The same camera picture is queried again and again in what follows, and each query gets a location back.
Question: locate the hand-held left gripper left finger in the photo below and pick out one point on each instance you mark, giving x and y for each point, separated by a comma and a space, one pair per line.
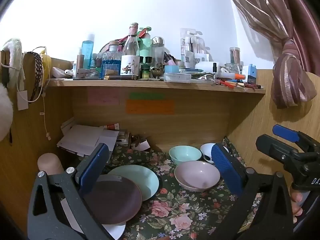
93, 165

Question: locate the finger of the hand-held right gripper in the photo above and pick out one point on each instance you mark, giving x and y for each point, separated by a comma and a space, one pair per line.
272, 146
285, 132

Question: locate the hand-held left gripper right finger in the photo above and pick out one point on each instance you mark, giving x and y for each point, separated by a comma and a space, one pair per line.
226, 166

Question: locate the white black-spotted bowl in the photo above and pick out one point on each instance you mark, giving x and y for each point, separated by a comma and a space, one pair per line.
206, 151

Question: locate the pink bowl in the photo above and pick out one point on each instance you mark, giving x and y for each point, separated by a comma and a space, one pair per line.
195, 175

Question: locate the brown plate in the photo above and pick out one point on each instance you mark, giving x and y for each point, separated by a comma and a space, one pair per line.
112, 200

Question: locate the mint green bowl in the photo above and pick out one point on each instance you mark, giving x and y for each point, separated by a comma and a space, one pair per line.
185, 153

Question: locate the mint green plate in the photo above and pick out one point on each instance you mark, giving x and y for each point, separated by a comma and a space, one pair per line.
140, 177

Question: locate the white plate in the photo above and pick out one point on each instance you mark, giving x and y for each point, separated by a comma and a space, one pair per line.
115, 231

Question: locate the person's right hand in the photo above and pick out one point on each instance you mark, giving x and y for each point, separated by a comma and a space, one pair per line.
297, 200

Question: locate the stack of white papers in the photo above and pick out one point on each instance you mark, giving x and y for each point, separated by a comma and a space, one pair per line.
82, 137

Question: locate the red tube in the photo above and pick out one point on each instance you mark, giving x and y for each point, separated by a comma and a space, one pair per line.
111, 126

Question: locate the pink mug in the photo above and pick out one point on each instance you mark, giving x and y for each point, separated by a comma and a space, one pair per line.
48, 163

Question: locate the small white box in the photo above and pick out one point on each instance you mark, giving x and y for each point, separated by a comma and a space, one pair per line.
141, 145

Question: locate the striped pink curtain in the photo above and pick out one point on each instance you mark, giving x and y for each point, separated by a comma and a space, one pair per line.
287, 75

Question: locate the floral cloth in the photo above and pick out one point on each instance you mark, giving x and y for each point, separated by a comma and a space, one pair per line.
175, 205

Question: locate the blue and white box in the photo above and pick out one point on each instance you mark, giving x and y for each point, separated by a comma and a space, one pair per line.
251, 73

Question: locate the pink sticky note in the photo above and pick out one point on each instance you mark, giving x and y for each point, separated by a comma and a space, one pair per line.
103, 97

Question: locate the orange-capped marker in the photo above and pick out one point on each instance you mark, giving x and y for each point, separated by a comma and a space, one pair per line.
236, 76

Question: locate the orange sticky note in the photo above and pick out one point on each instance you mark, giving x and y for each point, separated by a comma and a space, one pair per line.
150, 107

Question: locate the glass jar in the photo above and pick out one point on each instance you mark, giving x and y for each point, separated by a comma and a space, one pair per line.
232, 68

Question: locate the green sticky note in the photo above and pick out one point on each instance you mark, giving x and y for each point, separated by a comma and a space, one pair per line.
147, 96

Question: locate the clear tube of sticks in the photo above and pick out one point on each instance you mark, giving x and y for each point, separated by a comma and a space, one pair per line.
235, 55

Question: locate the wooden shelf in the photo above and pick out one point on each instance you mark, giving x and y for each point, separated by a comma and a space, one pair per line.
150, 86

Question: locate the clear plastic case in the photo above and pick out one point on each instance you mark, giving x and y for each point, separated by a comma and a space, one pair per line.
177, 77

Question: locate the white flat box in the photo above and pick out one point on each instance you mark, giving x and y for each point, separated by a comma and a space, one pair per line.
207, 66

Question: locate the white plush toy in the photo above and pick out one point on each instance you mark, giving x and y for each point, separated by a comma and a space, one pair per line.
5, 112

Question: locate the square glass blue bottle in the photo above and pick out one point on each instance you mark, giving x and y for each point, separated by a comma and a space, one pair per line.
111, 62

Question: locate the small dark green jar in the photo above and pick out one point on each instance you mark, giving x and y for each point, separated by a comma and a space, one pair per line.
145, 72

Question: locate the yellow cloth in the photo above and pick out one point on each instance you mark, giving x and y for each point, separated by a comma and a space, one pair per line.
47, 63

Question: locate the light blue box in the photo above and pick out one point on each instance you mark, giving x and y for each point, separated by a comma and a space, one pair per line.
171, 69

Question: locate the brown braided headband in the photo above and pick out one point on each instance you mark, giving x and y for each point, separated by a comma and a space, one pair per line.
37, 67

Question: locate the tall blue liquid bottle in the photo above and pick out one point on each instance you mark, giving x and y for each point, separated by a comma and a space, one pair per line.
87, 52

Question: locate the clear glass labelled bottle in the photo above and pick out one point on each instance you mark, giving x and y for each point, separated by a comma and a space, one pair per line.
131, 55

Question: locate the toothbrush pack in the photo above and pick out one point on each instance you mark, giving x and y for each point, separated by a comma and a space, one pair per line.
191, 42

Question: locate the clear bottle silver cap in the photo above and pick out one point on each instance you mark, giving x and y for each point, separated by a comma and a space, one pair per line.
157, 51

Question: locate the mint green pump bottle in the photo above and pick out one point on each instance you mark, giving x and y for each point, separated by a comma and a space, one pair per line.
146, 43

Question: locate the white fuzzy headband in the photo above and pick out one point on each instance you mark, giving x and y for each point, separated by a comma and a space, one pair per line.
15, 52

